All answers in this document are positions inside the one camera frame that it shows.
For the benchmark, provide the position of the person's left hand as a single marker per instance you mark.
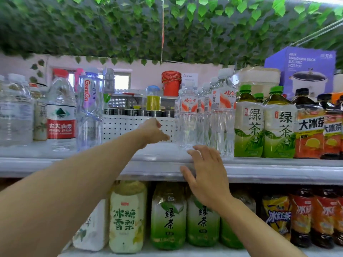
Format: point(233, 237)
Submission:
point(150, 133)

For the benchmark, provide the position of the person's right hand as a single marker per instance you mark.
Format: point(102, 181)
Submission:
point(207, 181)

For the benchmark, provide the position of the person's right thumb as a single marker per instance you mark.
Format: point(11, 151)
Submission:
point(188, 177)

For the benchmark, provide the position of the person's left fingers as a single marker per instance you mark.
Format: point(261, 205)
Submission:
point(160, 135)

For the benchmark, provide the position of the person's right middle finger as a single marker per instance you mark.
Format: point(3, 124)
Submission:
point(204, 152)

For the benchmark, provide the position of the person's right forearm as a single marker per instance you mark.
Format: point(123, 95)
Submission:
point(257, 232)

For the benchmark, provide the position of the person's left forearm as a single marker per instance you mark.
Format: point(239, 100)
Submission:
point(67, 190)

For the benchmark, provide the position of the small red-white label water bottle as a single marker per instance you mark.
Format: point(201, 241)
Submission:
point(201, 104)
point(208, 104)
point(188, 117)

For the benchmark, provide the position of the white pegboard panel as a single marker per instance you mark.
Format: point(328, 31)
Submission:
point(126, 128)

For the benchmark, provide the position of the yellow jar with blue lid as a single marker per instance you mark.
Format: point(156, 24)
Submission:
point(153, 100)

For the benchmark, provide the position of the row of dark cans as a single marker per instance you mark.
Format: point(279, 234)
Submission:
point(128, 112)

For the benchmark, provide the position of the tall red-white label water bottle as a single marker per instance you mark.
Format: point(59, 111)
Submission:
point(223, 117)

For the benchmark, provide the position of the green tea bottle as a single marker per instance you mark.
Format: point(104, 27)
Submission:
point(202, 224)
point(249, 125)
point(168, 216)
point(233, 235)
point(280, 125)
point(258, 96)

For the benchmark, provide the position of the metal mesh basket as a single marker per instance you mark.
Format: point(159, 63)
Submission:
point(126, 100)

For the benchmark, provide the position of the stack of red buckets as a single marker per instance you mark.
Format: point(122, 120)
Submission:
point(171, 82)

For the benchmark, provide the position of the white sign card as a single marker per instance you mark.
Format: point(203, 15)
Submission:
point(190, 77)

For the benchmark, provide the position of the window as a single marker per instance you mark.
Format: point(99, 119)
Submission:
point(122, 82)

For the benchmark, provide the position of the clear purple label water bottle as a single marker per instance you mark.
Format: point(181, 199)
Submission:
point(90, 112)

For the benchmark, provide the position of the pale pear drink bottle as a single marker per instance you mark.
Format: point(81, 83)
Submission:
point(127, 219)

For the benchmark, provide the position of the grey capped bottle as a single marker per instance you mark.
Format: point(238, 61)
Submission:
point(109, 80)

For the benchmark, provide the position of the white metal shelf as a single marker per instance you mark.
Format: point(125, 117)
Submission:
point(80, 164)

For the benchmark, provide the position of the white plastic storage box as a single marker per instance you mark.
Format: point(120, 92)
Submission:
point(258, 77)

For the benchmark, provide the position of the yellow blue label tea bottle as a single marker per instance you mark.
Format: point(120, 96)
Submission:
point(277, 214)

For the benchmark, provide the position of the pink bottle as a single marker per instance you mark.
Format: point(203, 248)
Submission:
point(78, 77)

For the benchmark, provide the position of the red cap water bottle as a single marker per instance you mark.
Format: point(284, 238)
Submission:
point(61, 112)

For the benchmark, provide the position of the dark iced tea bottle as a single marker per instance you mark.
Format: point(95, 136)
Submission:
point(339, 216)
point(323, 216)
point(301, 216)
point(308, 125)
point(333, 128)

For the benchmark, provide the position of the red hanging ribbon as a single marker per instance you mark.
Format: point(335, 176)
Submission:
point(162, 26)

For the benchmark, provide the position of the white floral drink bottle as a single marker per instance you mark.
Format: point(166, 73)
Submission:
point(92, 230)

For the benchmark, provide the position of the artificial green ivy canopy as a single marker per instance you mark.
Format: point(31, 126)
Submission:
point(120, 26)

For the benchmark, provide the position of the floral label drink bottle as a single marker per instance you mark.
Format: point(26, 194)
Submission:
point(40, 115)

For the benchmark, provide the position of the purple hot pot box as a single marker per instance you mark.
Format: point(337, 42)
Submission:
point(302, 69)

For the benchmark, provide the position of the large clear water bottle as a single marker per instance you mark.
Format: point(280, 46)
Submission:
point(14, 112)

